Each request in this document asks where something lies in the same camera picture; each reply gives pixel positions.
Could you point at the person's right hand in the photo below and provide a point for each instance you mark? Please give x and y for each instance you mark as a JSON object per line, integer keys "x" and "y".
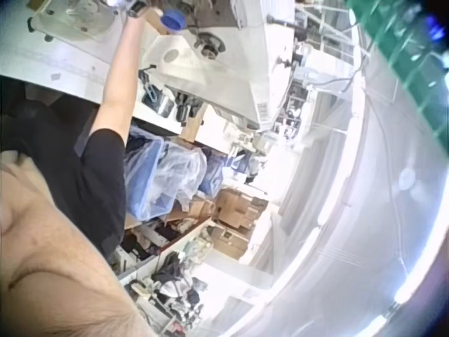
{"x": 117, "y": 2}

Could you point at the black wrist band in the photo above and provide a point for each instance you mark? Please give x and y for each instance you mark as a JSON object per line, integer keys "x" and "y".
{"x": 137, "y": 8}

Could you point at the clear acrylic plate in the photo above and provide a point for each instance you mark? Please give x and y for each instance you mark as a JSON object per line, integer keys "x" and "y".
{"x": 73, "y": 21}

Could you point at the blue plastic cap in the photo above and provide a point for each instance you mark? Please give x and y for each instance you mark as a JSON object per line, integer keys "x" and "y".
{"x": 172, "y": 19}

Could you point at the shiny metal tin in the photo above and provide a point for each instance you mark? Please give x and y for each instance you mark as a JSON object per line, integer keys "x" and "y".
{"x": 164, "y": 104}

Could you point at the black machine part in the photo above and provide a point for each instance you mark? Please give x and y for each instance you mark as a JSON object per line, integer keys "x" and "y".
{"x": 187, "y": 107}

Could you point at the white sewing machine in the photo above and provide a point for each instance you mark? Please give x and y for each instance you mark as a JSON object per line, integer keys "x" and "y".
{"x": 224, "y": 70}

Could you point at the large blue crate with bag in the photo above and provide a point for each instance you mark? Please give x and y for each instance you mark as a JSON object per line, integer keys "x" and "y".
{"x": 158, "y": 175}

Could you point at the small blue crate with bag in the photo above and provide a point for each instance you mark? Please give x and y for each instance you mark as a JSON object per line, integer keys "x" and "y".
{"x": 212, "y": 173}

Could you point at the white metal rack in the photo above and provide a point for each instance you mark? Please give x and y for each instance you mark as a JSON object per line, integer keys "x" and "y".
{"x": 315, "y": 63}

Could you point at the heap of cardboard boxes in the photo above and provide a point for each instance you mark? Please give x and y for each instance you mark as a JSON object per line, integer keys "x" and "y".
{"x": 238, "y": 209}

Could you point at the cluttered storage shelf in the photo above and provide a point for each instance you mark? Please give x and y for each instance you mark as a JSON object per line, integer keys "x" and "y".
{"x": 168, "y": 281}

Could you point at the green grid netting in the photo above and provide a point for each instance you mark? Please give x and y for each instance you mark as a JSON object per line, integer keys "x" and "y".
{"x": 403, "y": 45}

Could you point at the ceiling tube lamp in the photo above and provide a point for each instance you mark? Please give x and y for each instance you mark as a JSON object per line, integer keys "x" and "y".
{"x": 396, "y": 303}

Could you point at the wooden post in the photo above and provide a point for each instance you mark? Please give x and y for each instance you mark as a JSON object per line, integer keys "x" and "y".
{"x": 192, "y": 128}

